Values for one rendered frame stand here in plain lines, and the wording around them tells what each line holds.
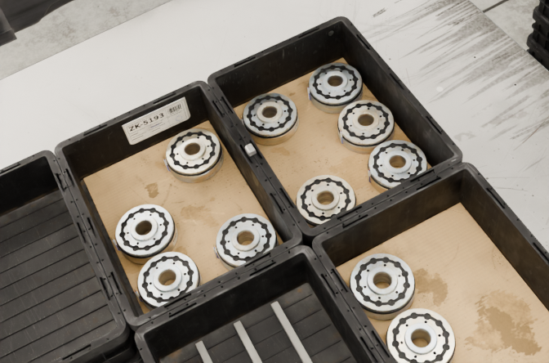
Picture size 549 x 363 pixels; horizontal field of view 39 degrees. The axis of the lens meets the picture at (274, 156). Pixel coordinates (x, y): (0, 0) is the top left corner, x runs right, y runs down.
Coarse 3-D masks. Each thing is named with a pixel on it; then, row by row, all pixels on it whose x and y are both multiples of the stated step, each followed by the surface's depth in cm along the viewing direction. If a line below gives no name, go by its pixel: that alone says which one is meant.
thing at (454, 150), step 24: (336, 24) 147; (216, 72) 143; (384, 72) 139; (216, 96) 140; (408, 96) 135; (240, 120) 136; (432, 120) 131; (264, 168) 129; (432, 168) 126; (384, 192) 124; (312, 240) 122
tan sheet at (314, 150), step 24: (312, 72) 154; (288, 96) 151; (312, 120) 147; (336, 120) 146; (288, 144) 144; (312, 144) 144; (336, 144) 143; (288, 168) 141; (312, 168) 140; (336, 168) 140; (360, 168) 139; (288, 192) 138; (360, 192) 136
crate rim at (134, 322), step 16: (160, 96) 141; (176, 96) 141; (208, 96) 140; (128, 112) 140; (144, 112) 140; (224, 112) 137; (96, 128) 138; (64, 144) 137; (240, 144) 133; (64, 160) 135; (256, 160) 131; (64, 176) 133; (256, 176) 129; (80, 192) 131; (272, 192) 126; (80, 208) 129; (288, 224) 123; (96, 240) 125; (288, 240) 121; (272, 256) 120; (112, 272) 121; (240, 272) 119; (112, 288) 119; (208, 288) 118; (128, 304) 118; (176, 304) 117; (128, 320) 116; (144, 320) 116
